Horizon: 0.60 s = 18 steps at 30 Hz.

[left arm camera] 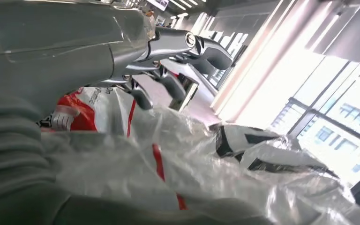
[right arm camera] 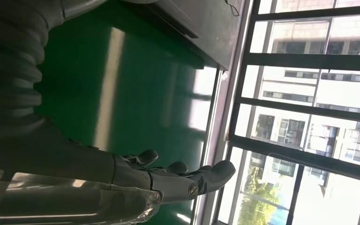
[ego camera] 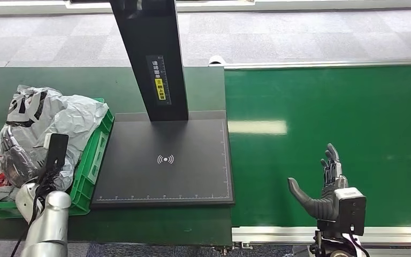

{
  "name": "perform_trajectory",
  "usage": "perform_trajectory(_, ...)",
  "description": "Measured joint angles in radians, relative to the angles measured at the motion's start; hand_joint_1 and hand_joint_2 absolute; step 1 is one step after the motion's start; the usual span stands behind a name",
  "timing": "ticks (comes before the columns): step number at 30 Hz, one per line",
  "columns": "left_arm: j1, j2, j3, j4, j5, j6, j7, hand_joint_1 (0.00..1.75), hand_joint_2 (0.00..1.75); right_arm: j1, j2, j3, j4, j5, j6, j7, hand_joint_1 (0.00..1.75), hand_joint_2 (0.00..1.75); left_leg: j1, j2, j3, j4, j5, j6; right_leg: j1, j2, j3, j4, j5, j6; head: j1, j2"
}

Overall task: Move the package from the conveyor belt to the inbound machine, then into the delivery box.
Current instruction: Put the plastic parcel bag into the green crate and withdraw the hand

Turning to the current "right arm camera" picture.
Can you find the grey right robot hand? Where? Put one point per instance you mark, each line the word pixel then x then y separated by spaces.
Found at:
pixel 59 174

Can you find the black inbound scanner machine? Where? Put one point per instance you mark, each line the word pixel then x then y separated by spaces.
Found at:
pixel 173 14

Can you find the green conveyor belt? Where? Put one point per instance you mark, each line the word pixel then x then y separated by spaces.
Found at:
pixel 142 102

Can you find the pale building outside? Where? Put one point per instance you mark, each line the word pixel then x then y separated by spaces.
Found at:
pixel 291 84

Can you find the aluminium conveyor frame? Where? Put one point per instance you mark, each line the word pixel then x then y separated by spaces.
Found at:
pixel 220 118

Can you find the black window frame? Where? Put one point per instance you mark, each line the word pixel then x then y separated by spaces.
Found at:
pixel 307 60

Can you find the green tree outside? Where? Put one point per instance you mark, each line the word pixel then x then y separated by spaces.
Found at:
pixel 257 198

